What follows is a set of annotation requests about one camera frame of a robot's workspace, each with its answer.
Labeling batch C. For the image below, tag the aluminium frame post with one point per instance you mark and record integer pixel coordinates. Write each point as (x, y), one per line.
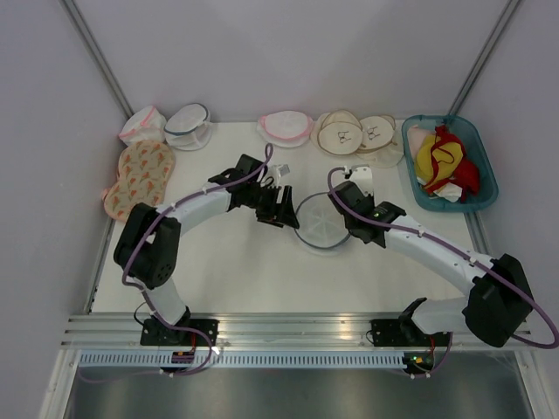
(487, 50)
(81, 26)

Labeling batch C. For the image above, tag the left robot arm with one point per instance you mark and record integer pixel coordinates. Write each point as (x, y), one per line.
(147, 249)

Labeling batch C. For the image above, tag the white garment in basket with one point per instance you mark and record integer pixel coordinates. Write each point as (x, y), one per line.
(445, 189)

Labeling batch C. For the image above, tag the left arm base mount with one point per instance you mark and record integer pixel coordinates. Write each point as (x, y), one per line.
(187, 333)

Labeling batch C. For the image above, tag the teal plastic basket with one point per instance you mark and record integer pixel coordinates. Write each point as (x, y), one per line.
(469, 135)

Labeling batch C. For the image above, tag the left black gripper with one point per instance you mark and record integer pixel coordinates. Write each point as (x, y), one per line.
(272, 216)

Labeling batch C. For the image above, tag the beige bra-print laundry bag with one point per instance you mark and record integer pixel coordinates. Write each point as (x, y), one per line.
(337, 133)

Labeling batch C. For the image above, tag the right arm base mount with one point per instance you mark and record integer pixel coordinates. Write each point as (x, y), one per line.
(393, 331)

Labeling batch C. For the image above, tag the yellow bra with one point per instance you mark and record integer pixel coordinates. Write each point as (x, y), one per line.
(438, 158)

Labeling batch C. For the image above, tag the white slotted cable duct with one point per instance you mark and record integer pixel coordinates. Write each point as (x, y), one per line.
(231, 359)

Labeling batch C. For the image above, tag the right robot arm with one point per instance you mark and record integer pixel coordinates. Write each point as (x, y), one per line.
(388, 226)

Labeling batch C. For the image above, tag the pale pink bra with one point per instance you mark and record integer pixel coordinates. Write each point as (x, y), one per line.
(416, 137)

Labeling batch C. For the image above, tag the red bra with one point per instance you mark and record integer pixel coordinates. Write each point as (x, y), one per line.
(467, 174)

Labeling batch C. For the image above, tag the left aluminium frame post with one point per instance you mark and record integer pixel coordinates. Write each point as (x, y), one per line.
(81, 26)

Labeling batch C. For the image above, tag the right side aluminium rail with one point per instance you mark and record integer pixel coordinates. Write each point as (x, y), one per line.
(486, 287)

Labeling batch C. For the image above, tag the blue-trimmed cylindrical mesh bag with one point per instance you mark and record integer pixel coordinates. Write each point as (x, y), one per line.
(190, 128)

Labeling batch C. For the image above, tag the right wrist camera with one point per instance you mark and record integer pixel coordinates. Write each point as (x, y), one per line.
(362, 177)

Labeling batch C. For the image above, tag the pink-trimmed crumpled mesh bag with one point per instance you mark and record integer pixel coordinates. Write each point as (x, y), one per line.
(146, 124)

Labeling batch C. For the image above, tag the blue-trimmed white mesh laundry bag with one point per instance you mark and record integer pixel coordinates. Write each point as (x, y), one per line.
(321, 228)

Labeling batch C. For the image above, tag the left side aluminium rail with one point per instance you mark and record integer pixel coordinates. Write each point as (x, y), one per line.
(98, 265)

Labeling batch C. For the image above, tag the right aluminium frame post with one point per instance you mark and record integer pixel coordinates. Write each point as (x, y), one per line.
(487, 50)

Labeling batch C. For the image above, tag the floral beige laundry bag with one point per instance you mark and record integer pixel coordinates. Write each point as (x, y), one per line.
(143, 173)

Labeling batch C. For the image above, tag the pink-trimmed round mesh bag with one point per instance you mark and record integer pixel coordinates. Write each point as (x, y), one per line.
(285, 129)

